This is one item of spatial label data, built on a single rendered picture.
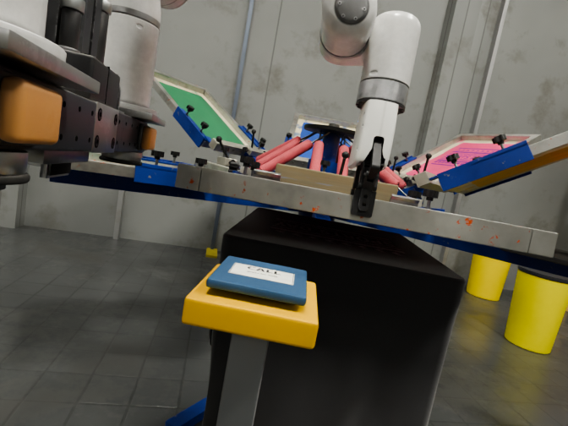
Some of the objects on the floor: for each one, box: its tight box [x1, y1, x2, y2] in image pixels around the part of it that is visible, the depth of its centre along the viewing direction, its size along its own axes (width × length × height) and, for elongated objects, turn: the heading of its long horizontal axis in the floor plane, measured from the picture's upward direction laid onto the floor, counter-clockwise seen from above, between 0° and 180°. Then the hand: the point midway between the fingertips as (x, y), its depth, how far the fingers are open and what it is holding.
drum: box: [505, 265, 568, 354], centre depth 307 cm, size 41×39×62 cm
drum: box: [467, 254, 511, 301], centre depth 440 cm, size 42×44×67 cm
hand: (360, 203), depth 58 cm, fingers closed on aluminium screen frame, 4 cm apart
